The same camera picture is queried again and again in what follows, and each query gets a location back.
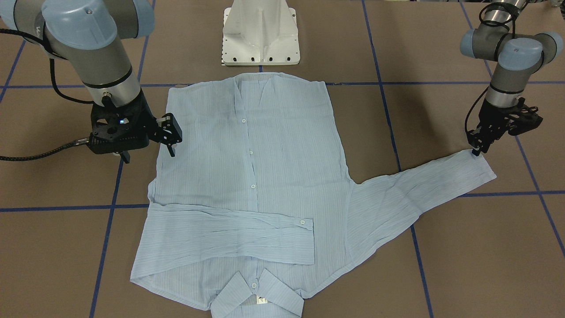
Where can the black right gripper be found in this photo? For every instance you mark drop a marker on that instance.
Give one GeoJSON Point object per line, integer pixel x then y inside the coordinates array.
{"type": "Point", "coordinates": [144, 115]}

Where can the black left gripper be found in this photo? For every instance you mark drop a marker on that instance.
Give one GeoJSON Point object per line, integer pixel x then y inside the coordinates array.
{"type": "Point", "coordinates": [492, 113]}

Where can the light blue button-up shirt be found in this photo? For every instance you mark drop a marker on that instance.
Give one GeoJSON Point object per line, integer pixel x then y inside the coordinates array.
{"type": "Point", "coordinates": [257, 211]}

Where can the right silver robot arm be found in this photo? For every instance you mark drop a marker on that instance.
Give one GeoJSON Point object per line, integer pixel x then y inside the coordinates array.
{"type": "Point", "coordinates": [88, 34]}

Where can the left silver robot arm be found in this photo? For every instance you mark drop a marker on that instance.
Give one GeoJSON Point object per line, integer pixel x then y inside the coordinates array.
{"type": "Point", "coordinates": [518, 56]}

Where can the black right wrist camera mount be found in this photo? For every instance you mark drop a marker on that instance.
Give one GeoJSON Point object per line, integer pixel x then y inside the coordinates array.
{"type": "Point", "coordinates": [119, 129]}

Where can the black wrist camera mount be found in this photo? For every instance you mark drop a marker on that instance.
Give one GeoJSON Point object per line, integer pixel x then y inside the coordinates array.
{"type": "Point", "coordinates": [119, 129]}
{"type": "Point", "coordinates": [522, 118]}

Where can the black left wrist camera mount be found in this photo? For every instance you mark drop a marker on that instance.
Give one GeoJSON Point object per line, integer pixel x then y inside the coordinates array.
{"type": "Point", "coordinates": [522, 118]}

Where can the white camera mast base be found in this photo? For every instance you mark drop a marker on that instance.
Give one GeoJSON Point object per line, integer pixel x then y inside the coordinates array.
{"type": "Point", "coordinates": [260, 33]}

